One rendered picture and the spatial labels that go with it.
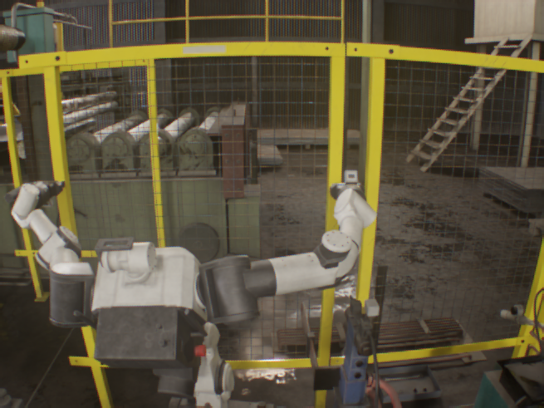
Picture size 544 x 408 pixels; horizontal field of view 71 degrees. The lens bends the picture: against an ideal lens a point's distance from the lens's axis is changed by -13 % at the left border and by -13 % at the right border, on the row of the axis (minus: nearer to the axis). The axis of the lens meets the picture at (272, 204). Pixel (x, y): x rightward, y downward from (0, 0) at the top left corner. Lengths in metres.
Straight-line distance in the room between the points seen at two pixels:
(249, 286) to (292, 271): 0.11
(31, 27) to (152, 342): 3.00
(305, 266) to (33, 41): 3.00
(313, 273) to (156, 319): 0.38
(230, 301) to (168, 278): 0.16
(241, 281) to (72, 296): 0.43
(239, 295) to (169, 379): 0.47
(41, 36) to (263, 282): 2.95
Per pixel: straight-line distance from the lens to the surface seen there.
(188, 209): 3.58
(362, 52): 1.69
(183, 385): 1.34
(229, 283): 0.98
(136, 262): 0.94
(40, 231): 1.47
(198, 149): 3.46
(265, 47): 1.64
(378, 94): 1.71
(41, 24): 3.60
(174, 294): 1.00
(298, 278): 1.02
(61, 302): 1.14
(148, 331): 0.99
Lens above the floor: 1.75
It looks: 18 degrees down
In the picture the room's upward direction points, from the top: straight up
